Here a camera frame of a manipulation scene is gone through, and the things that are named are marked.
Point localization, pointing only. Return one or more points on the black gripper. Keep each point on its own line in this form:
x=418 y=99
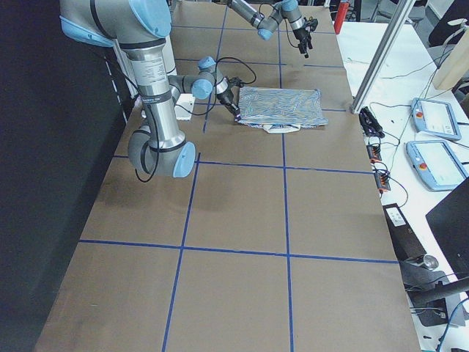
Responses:
x=299 y=34
x=226 y=97

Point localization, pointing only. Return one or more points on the blue white striped polo shirt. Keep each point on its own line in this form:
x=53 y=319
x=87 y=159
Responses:
x=280 y=110

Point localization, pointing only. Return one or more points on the black monitor arm base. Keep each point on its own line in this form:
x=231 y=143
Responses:
x=434 y=295

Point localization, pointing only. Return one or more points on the red cylinder tube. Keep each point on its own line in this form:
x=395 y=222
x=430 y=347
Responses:
x=340 y=15

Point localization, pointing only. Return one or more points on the far grey orange USB hub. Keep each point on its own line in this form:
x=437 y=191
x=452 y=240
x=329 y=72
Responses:
x=374 y=154

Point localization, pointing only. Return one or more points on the grey orange usb hub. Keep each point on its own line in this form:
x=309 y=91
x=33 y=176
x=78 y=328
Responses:
x=382 y=178
x=374 y=154

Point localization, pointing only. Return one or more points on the upper blue teach pendant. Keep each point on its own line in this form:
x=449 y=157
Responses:
x=435 y=117

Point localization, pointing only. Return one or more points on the blue teach pendant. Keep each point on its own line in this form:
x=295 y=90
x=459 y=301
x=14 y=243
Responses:
x=435 y=117
x=436 y=164

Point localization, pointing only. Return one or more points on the beige wooden board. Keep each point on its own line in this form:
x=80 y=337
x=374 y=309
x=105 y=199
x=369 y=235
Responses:
x=456 y=64

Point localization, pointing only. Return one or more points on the near grey orange USB hub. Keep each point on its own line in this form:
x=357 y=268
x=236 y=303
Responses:
x=382 y=178

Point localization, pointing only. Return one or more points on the lower blue teach pendant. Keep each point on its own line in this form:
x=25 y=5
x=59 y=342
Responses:
x=436 y=164

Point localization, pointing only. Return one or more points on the black box with white label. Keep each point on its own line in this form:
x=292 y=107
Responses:
x=405 y=242

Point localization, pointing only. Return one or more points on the black monitor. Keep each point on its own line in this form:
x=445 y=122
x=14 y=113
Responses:
x=448 y=221

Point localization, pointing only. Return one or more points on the silver round knob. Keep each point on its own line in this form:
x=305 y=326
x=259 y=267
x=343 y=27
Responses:
x=429 y=262

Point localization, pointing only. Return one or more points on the aluminium frame post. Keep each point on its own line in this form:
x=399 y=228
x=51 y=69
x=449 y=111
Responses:
x=390 y=35

